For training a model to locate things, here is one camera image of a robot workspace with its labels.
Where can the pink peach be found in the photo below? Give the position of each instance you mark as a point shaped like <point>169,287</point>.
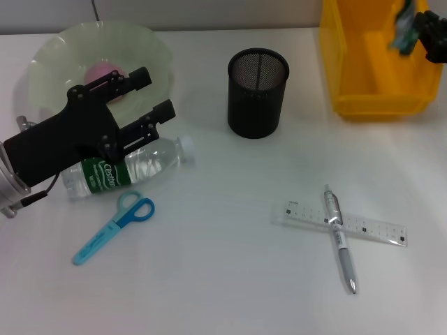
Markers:
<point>99,71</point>

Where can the clear green label water bottle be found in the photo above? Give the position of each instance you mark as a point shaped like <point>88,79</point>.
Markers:
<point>150,164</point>

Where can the green plastic wrapper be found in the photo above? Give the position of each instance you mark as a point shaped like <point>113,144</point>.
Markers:
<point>405,31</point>

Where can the pale green glass fruit plate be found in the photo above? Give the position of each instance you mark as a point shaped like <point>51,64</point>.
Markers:
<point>52,59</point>

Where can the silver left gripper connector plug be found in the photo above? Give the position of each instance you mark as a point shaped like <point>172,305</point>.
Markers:
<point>22,122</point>

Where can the transparent plastic ruler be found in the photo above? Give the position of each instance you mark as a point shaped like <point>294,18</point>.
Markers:
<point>370,228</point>

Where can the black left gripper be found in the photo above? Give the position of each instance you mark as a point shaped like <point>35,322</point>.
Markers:
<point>66,139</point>

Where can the black mesh pen holder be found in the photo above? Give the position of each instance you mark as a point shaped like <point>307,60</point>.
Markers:
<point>255,104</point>

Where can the yellow plastic bin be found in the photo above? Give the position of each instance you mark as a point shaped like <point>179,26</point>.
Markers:
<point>366,70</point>

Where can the blue capped scissors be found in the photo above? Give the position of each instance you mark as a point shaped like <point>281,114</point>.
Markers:
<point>96,244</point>

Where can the silver ballpoint pen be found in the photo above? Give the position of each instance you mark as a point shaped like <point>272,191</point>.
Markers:
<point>344,251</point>

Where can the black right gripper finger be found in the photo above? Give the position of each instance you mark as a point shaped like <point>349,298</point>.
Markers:
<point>434,22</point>
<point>438,49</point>

